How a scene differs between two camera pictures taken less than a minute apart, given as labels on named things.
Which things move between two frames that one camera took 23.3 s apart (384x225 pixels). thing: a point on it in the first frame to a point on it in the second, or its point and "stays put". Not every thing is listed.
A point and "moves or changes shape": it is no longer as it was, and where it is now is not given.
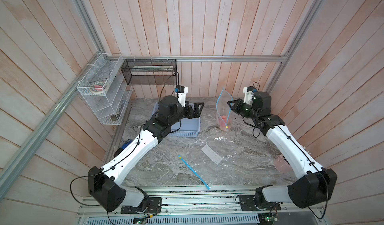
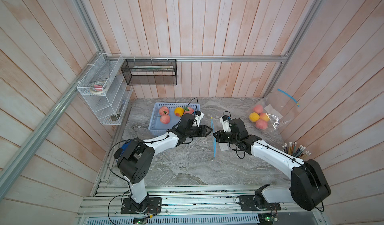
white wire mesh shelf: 106,89 stays put
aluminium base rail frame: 199,205 stays put
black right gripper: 240,103 to 219,138
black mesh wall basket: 150,71 stays put
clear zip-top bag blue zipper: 224,115 to 272,111
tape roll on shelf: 98,87 stays put
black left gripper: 196,113 to 203,130
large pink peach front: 224,124 moves or changes shape
